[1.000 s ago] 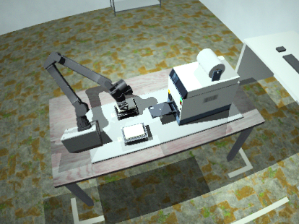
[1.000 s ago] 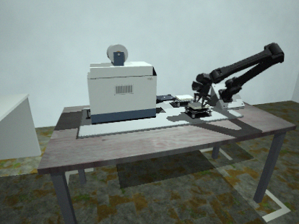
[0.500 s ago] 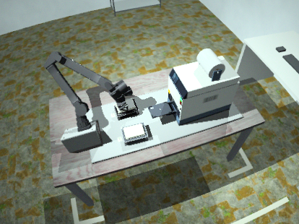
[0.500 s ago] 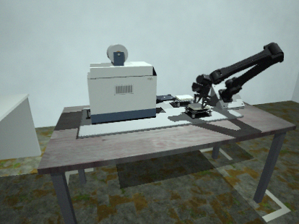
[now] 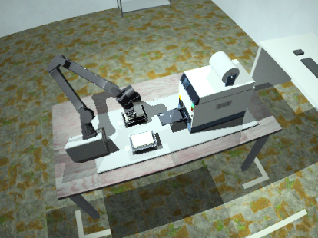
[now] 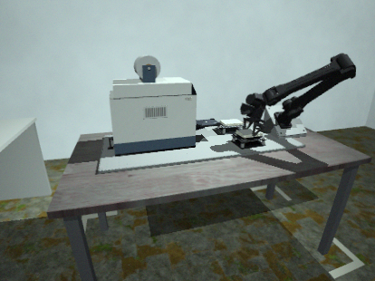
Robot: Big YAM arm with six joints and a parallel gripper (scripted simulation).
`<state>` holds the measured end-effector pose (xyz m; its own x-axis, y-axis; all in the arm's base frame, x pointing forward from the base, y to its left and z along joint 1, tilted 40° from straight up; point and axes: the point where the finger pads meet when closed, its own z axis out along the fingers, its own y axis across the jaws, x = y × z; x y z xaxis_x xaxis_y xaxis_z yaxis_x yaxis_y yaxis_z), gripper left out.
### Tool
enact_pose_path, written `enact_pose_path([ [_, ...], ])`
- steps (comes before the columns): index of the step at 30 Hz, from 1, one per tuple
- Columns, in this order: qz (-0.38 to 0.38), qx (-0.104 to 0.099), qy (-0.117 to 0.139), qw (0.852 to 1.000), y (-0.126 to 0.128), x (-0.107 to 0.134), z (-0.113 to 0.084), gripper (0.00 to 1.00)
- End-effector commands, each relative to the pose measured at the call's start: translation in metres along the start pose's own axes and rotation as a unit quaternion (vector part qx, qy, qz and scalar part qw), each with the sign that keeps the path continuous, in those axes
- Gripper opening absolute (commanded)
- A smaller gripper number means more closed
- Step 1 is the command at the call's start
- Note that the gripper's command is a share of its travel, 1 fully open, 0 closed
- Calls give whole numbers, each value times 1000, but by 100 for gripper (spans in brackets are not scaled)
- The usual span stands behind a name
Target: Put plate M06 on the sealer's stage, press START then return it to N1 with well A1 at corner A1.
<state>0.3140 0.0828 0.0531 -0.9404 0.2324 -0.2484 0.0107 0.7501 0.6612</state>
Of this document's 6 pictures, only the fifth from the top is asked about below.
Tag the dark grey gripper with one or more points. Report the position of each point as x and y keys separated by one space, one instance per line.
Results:
x=126 y=110

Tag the white foil roll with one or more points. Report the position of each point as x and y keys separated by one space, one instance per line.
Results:
x=223 y=66

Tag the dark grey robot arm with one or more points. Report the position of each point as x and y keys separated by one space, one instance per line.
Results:
x=87 y=114

